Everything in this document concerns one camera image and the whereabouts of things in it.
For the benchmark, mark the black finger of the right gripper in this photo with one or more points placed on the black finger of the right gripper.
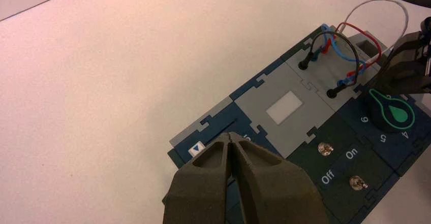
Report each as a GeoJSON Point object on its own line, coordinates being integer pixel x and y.
{"type": "Point", "coordinates": [407, 71]}

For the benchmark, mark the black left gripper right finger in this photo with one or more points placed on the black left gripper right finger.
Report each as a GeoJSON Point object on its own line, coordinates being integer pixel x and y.
{"type": "Point", "coordinates": [272, 192]}

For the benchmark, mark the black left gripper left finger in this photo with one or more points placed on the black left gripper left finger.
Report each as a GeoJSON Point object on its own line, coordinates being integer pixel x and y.
{"type": "Point", "coordinates": [198, 192]}

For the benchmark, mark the black knob with green pointer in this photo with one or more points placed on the black knob with green pointer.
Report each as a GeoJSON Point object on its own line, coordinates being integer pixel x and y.
{"type": "Point", "coordinates": [379, 121]}

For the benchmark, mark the white slider with blue triangle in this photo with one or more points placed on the white slider with blue triangle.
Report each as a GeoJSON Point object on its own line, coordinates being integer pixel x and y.
{"type": "Point", "coordinates": [197, 148]}

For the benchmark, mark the white rectangular panel window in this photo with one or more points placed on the white rectangular panel window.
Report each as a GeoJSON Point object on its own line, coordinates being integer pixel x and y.
{"type": "Point", "coordinates": [284, 107]}

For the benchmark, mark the blue and grey task board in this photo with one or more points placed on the blue and grey task board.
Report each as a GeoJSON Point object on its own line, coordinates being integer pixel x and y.
{"type": "Point", "coordinates": [256, 98]}

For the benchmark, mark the metal toggle switch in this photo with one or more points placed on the metal toggle switch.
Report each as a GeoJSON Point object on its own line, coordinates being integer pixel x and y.
{"type": "Point", "coordinates": [325, 148]}
{"type": "Point", "coordinates": [357, 183]}

